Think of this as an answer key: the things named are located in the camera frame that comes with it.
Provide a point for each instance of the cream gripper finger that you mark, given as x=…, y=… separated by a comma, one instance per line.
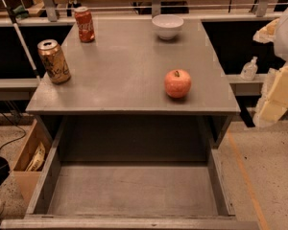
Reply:
x=273, y=102
x=267, y=33

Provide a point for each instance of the red apple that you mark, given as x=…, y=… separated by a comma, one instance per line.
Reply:
x=177, y=83

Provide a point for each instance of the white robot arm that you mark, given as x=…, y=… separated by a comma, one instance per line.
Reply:
x=281, y=37

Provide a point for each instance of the red coke can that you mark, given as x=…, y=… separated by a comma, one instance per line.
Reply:
x=85, y=24

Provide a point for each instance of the gold soda can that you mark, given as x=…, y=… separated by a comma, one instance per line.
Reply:
x=54, y=61

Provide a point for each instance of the clear plastic bottle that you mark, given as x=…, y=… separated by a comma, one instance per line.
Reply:
x=249, y=70

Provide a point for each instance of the white ceramic bowl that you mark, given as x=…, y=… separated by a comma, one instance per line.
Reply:
x=167, y=26

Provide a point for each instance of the grey cabinet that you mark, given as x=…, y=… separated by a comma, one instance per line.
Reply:
x=123, y=71

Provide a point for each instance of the grey open drawer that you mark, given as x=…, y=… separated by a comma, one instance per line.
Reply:
x=131, y=173

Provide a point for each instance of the snack bag in box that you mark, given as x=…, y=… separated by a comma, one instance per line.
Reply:
x=37, y=160

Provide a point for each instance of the cardboard box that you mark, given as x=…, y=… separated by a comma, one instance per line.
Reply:
x=27, y=180

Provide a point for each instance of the white pole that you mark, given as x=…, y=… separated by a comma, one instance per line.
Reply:
x=22, y=41

